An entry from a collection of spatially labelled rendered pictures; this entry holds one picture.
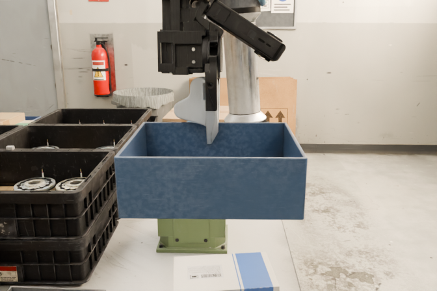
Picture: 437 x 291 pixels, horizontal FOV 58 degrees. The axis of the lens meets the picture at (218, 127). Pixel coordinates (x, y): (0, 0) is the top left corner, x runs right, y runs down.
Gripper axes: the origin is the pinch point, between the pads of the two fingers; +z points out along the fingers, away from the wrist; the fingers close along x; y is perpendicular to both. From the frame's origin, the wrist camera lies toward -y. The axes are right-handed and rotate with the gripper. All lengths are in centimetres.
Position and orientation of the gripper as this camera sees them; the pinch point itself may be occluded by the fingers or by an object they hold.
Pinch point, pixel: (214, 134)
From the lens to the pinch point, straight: 55.0
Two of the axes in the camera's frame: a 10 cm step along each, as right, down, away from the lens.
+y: -10.0, -0.1, 0.5
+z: 0.0, 9.9, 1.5
